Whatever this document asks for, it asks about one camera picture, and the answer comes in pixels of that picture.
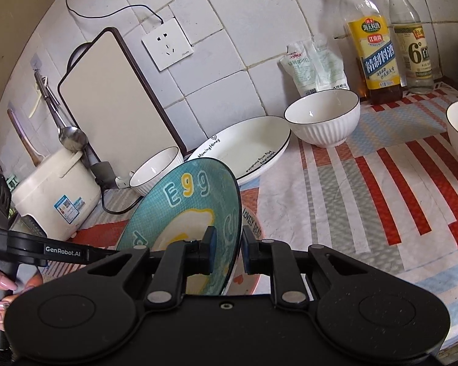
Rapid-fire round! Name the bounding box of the white packet green print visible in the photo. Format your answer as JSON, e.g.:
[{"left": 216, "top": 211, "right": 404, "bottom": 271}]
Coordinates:
[{"left": 309, "top": 36, "right": 352, "bottom": 92}]

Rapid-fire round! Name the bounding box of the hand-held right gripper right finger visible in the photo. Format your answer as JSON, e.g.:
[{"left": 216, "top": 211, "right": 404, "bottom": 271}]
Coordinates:
[{"left": 241, "top": 226, "right": 367, "bottom": 311}]

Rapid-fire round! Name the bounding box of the metal ladle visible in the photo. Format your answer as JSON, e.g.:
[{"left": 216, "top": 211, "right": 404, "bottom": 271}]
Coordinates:
[{"left": 34, "top": 72, "right": 88, "bottom": 151}]

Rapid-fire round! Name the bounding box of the white packet red logo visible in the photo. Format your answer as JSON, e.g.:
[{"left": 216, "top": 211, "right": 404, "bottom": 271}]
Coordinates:
[{"left": 279, "top": 42, "right": 321, "bottom": 98}]

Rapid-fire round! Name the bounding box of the pink rimmed printed plate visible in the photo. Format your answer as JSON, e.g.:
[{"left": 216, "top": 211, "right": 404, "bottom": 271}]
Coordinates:
[{"left": 223, "top": 188, "right": 275, "bottom": 296}]

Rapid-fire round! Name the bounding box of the white rice cooker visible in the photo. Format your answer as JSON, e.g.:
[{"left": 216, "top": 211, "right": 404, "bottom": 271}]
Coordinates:
[{"left": 11, "top": 147, "right": 102, "bottom": 242}]

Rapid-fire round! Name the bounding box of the white oval black-rimmed plate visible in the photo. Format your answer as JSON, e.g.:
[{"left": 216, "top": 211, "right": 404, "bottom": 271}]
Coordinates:
[{"left": 185, "top": 115, "right": 292, "bottom": 187}]

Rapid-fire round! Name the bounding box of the white wall socket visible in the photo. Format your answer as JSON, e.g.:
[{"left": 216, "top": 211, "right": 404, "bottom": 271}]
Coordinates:
[{"left": 141, "top": 17, "right": 194, "bottom": 72}]

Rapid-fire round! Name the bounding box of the dark round pan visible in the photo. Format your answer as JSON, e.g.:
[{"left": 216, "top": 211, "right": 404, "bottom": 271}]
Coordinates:
[{"left": 67, "top": 42, "right": 90, "bottom": 73}]

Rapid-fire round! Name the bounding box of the wooden handled spatula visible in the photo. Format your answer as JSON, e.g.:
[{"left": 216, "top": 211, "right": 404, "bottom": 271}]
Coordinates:
[{"left": 7, "top": 109, "right": 44, "bottom": 166}]

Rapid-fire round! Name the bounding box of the cooking wine bottle yellow label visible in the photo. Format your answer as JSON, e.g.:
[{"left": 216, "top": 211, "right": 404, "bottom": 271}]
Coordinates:
[{"left": 333, "top": 0, "right": 404, "bottom": 105}]

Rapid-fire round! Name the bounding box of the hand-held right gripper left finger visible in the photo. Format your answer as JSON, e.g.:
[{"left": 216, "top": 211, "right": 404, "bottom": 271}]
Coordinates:
[{"left": 86, "top": 226, "right": 217, "bottom": 311}]

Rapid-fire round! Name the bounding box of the rice cooker power cord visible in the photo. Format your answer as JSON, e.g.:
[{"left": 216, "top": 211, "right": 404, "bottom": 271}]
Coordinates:
[{"left": 89, "top": 160, "right": 138, "bottom": 215}]

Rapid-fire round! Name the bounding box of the person's left hand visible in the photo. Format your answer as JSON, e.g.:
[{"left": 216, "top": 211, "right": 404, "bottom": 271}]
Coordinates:
[{"left": 0, "top": 263, "right": 43, "bottom": 332}]

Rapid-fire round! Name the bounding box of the cream cutting board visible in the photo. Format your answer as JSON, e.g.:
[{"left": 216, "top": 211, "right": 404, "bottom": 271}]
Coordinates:
[{"left": 57, "top": 27, "right": 187, "bottom": 168}]

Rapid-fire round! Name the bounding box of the striped table mat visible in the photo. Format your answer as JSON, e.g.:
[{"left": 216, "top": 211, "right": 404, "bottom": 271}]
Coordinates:
[{"left": 42, "top": 80, "right": 458, "bottom": 351}]

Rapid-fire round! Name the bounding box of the clear vinegar bottle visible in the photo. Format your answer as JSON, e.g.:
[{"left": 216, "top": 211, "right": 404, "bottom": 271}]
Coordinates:
[{"left": 379, "top": 0, "right": 435, "bottom": 95}]

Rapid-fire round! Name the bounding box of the blue egg print plate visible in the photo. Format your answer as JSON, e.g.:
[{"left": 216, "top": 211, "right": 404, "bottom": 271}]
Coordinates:
[{"left": 116, "top": 159, "right": 242, "bottom": 298}]

